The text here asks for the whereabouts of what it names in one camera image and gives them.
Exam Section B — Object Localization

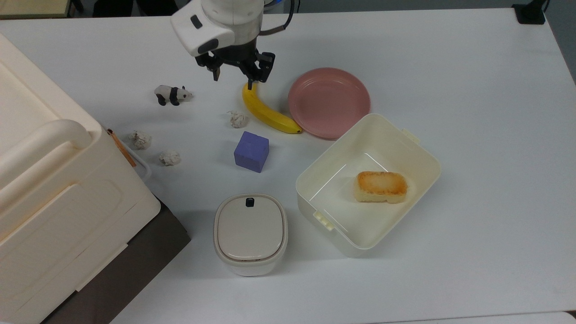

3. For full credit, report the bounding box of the small beige lidded trash can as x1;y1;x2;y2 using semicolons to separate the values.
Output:
213;193;288;277

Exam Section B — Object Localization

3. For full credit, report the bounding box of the crumpled white paper ball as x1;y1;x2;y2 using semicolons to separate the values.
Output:
129;130;152;150
159;150;181;167
227;110;248;129

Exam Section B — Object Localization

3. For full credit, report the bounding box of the black clamp mount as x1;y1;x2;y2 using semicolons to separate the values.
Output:
512;0;550;25

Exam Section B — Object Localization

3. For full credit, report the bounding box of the purple foam cube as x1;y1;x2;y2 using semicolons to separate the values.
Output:
234;131;270;174

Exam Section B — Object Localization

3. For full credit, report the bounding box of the light wooden desk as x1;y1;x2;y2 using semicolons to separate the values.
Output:
0;0;72;19

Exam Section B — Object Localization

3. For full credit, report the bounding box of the pink plastic plate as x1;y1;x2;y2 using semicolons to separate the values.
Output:
288;67;371;140

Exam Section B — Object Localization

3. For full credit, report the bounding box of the cream open plastic bin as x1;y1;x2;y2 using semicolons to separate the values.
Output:
296;113;441;258

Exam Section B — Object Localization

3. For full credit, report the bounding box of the toasted bread piece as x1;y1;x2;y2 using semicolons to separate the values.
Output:
354;171;408;204

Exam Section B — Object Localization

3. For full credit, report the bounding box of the toy panda figure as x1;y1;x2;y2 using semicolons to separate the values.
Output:
154;85;194;107

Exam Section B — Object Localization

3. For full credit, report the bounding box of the cream storage box with handles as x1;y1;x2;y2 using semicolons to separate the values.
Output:
0;32;162;324

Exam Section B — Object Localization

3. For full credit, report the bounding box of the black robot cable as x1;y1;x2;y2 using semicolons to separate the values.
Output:
260;0;296;36

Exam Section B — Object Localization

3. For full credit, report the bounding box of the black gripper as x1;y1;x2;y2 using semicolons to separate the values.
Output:
195;40;276;91

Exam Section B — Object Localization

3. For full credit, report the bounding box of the yellow toy banana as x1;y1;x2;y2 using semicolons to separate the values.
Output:
242;81;303;135

